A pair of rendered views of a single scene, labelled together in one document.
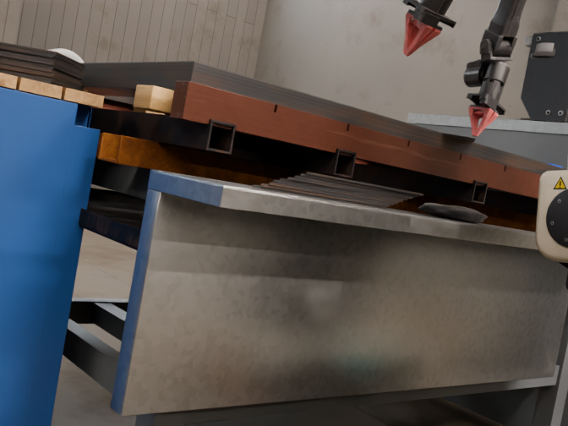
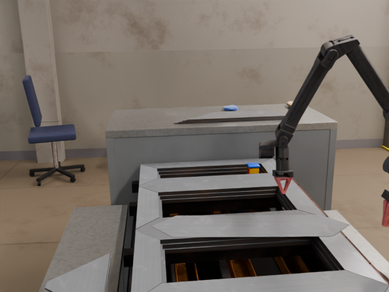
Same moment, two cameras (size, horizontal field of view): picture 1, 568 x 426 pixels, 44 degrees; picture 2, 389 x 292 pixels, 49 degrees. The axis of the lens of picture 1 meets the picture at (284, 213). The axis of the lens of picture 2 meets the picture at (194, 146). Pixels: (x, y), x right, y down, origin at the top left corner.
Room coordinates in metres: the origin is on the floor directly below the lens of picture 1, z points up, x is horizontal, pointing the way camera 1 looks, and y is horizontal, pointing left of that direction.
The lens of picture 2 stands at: (1.22, 1.12, 1.60)
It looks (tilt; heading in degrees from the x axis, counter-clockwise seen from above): 16 degrees down; 305
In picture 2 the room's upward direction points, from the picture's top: 1 degrees counter-clockwise
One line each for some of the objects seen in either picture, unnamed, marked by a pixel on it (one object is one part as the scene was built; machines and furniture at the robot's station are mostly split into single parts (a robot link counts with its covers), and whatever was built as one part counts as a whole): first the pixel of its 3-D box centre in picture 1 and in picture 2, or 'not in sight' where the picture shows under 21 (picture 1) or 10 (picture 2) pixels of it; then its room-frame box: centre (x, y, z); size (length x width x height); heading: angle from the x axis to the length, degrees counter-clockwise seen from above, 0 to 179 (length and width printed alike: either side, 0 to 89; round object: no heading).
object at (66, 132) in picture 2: not in sight; (50, 128); (5.03, -1.63, 0.54); 0.63 x 0.60 x 1.09; 32
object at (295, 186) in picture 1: (322, 186); not in sight; (1.22, -0.06, 0.70); 0.39 x 0.12 x 0.04; 130
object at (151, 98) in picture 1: (155, 99); not in sight; (1.20, 0.25, 0.79); 0.06 x 0.05 x 0.04; 40
